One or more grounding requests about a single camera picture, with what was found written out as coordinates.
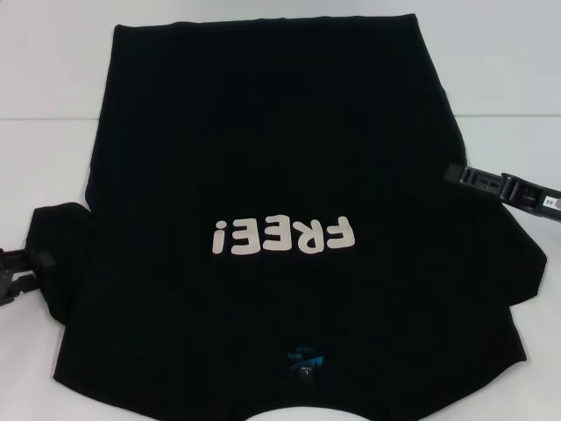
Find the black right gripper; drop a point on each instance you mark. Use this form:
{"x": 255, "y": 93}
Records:
{"x": 534, "y": 199}

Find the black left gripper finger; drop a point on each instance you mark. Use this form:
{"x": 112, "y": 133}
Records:
{"x": 22, "y": 285}
{"x": 30, "y": 261}

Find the black shirt with FREE print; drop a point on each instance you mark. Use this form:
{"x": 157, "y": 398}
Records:
{"x": 280, "y": 131}

